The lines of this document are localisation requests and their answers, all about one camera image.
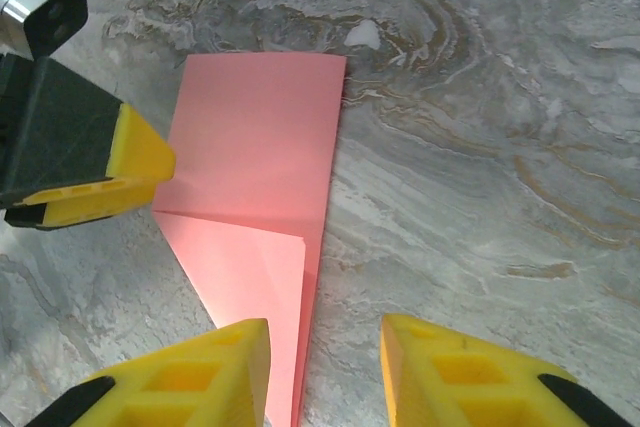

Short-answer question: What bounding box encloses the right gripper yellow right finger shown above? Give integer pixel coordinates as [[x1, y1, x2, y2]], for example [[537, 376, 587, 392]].
[[380, 313, 631, 427]]

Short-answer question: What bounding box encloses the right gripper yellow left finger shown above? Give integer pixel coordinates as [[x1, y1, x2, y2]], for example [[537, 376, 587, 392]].
[[29, 317, 271, 427]]

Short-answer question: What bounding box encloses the pink paper sheet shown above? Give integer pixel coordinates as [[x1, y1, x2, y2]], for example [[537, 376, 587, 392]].
[[151, 52, 348, 427]]

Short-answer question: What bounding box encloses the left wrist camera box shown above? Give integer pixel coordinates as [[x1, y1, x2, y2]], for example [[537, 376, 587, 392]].
[[0, 0, 90, 59]]

